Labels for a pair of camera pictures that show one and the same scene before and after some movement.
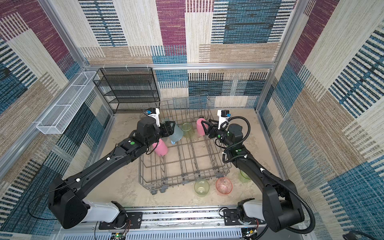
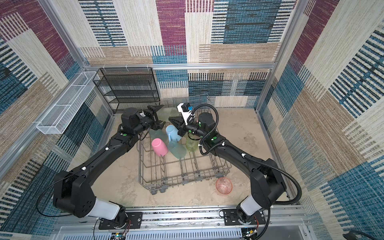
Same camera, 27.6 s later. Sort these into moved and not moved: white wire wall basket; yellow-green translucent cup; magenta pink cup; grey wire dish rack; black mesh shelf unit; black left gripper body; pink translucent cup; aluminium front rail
Moved: black left gripper body; yellow-green translucent cup
Not moved: magenta pink cup; black mesh shelf unit; pink translucent cup; grey wire dish rack; white wire wall basket; aluminium front rail
